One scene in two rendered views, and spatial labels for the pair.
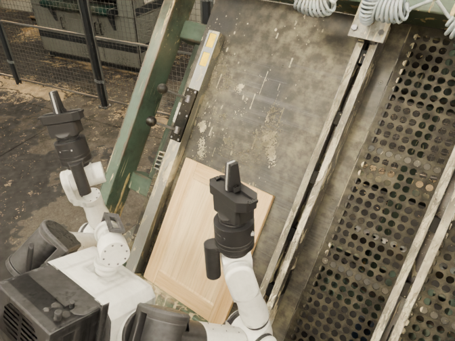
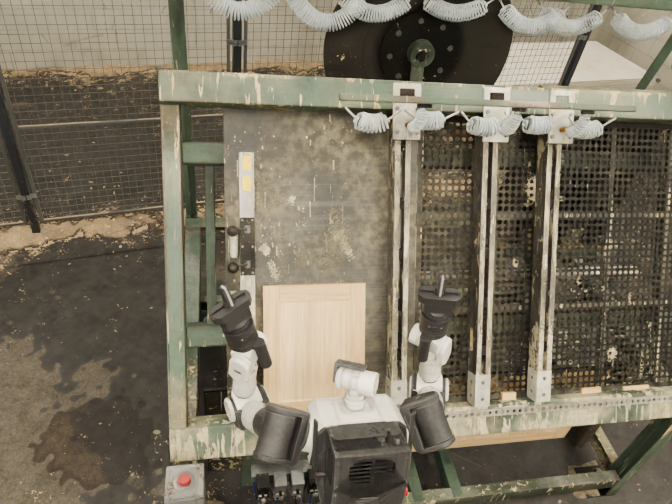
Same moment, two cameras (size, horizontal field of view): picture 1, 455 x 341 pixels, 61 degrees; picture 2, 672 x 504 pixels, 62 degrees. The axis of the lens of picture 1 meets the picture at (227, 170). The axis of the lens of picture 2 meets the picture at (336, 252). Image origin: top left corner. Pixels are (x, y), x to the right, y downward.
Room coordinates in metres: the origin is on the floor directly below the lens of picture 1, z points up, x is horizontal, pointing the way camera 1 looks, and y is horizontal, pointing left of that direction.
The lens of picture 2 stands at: (0.14, 1.10, 2.69)
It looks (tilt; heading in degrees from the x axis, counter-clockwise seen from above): 41 degrees down; 308
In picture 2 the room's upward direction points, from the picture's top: 9 degrees clockwise
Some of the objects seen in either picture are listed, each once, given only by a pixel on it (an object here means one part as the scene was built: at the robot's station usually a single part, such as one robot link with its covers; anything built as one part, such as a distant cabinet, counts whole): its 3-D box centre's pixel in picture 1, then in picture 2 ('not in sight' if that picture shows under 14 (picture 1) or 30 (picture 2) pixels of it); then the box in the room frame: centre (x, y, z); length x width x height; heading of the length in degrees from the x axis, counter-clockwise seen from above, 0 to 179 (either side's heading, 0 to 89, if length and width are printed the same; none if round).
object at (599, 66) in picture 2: not in sight; (531, 85); (2.47, -4.88, 0.28); 2.45 x 1.03 x 0.56; 65
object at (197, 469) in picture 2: not in sight; (186, 494); (0.92, 0.67, 0.84); 0.12 x 0.12 x 0.18; 54
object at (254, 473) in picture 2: not in sight; (311, 482); (0.72, 0.28, 0.69); 0.50 x 0.14 x 0.24; 54
